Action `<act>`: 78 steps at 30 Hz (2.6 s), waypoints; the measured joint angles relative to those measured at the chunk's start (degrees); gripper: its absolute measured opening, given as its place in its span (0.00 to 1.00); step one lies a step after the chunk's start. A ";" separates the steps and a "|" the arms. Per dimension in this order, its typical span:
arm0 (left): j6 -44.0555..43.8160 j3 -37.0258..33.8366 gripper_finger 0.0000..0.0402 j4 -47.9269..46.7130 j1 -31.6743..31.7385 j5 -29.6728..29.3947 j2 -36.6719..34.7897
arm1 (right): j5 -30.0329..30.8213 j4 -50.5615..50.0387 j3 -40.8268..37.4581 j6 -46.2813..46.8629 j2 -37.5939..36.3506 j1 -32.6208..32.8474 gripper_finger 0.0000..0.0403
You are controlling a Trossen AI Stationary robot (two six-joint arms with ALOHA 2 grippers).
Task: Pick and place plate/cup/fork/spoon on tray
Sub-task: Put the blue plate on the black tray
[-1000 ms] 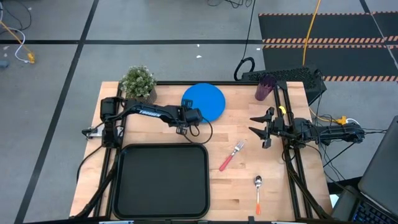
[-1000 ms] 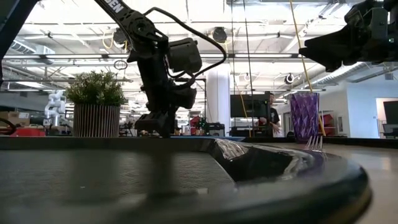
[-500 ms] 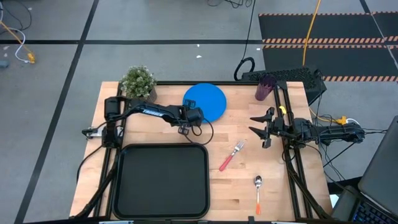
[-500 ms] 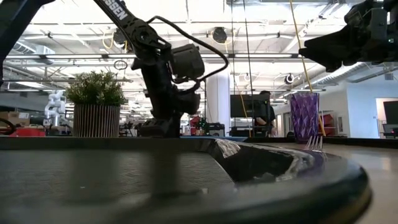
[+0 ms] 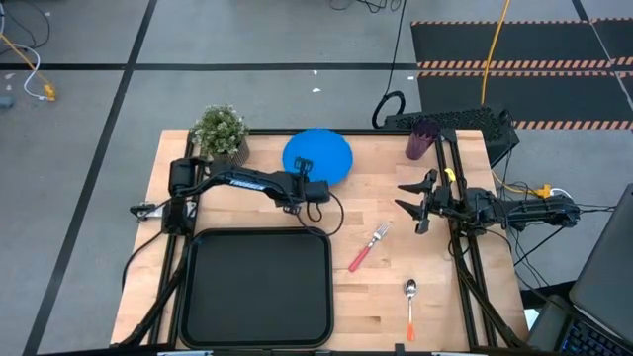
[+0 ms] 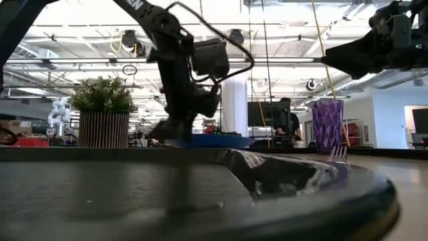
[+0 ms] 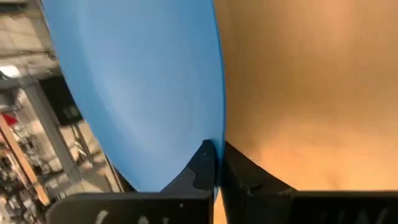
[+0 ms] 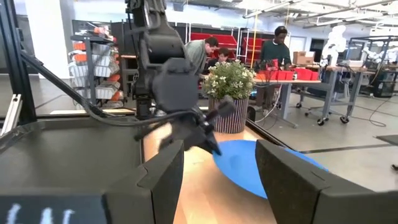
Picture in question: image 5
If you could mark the black hazard-striped floor mat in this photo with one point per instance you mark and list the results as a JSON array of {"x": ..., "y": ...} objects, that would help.
[
  {"x": 494, "y": 44},
  {"x": 544, "y": 96},
  {"x": 615, "y": 42}
]

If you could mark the yellow tag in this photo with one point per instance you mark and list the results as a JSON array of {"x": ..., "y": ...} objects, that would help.
[{"x": 449, "y": 174}]

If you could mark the black clamp bracket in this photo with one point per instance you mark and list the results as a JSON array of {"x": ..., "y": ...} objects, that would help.
[{"x": 148, "y": 210}]

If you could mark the yellow plug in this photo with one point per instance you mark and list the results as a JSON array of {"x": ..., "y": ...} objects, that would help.
[{"x": 544, "y": 190}]

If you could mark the black perforated computer tower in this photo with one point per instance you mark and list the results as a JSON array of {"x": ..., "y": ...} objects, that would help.
[{"x": 470, "y": 121}]

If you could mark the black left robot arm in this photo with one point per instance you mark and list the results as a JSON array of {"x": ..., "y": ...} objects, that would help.
[{"x": 247, "y": 183}]

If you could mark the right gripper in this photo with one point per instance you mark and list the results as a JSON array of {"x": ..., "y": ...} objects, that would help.
[{"x": 445, "y": 203}]

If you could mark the black keyboard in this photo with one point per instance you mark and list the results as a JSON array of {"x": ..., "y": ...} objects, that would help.
[{"x": 588, "y": 341}]

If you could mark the black plastic tray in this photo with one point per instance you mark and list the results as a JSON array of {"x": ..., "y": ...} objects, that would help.
[{"x": 257, "y": 287}]

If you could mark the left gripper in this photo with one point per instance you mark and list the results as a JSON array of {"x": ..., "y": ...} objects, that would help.
[{"x": 316, "y": 192}]

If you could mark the potted plant striped pot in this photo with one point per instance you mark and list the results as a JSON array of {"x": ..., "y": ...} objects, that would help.
[{"x": 220, "y": 131}]

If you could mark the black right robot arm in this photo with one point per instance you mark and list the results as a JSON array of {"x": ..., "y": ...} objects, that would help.
[{"x": 534, "y": 210}]

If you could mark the purple translucent cup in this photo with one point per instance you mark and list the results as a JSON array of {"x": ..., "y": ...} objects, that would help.
[{"x": 419, "y": 146}]

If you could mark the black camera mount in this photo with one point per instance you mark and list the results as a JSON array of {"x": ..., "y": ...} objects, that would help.
[{"x": 400, "y": 349}]

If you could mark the blue round plate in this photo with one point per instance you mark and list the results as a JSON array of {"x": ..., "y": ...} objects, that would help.
[{"x": 326, "y": 153}]

